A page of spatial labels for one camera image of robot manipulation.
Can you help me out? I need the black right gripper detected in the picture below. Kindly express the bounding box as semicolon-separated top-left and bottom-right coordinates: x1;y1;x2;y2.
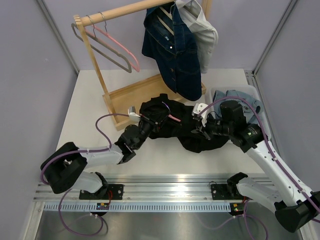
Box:
191;113;233;140

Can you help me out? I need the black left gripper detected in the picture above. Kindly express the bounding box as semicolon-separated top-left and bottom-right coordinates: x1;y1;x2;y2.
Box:
134;110;170;150

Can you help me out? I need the black garment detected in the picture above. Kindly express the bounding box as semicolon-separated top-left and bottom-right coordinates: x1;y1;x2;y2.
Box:
139;93;229;153

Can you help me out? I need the pink hanger with black garment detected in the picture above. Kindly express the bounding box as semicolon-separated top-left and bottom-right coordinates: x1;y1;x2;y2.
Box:
161;101;182;123

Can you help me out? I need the light blue buttoned denim skirt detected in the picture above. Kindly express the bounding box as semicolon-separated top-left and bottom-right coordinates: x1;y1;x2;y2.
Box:
212;89;264;124

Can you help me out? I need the grey metal hanger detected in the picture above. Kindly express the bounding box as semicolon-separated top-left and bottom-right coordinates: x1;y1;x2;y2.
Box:
70;15;133;74

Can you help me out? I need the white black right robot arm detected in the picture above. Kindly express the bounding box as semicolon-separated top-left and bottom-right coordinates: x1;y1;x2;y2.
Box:
192;99;320;233

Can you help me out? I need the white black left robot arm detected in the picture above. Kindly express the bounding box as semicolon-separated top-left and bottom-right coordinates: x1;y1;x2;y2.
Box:
40;114;161;199

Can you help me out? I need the wooden clothes rack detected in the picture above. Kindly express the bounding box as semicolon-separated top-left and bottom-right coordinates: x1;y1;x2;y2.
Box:
72;0;213;132

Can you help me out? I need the white plastic basket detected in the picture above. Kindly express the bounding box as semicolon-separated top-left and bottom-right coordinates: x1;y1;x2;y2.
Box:
205;85;272;139

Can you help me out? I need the dark blue hanging garment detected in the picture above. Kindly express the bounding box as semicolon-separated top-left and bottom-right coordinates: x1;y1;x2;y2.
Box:
141;2;202;101

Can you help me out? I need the white hanging garment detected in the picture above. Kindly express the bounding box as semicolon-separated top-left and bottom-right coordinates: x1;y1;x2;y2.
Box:
175;0;219;74

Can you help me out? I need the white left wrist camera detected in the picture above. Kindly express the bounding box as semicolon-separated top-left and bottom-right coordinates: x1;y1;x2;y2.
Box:
127;105;140;123

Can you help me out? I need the aluminium mounting rail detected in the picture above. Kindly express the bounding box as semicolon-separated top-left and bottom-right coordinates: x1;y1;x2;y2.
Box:
32;173;305;203

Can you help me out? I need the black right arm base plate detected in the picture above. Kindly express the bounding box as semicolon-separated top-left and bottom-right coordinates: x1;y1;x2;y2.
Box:
210;184;244;200

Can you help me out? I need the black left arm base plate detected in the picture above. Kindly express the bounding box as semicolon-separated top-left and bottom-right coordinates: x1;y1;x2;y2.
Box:
79;184;124;200

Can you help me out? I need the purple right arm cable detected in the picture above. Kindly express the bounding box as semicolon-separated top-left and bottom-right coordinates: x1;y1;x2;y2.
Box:
194;96;320;238

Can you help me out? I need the white slotted cable duct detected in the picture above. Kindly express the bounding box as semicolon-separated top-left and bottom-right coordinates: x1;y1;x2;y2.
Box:
43;202;231;213

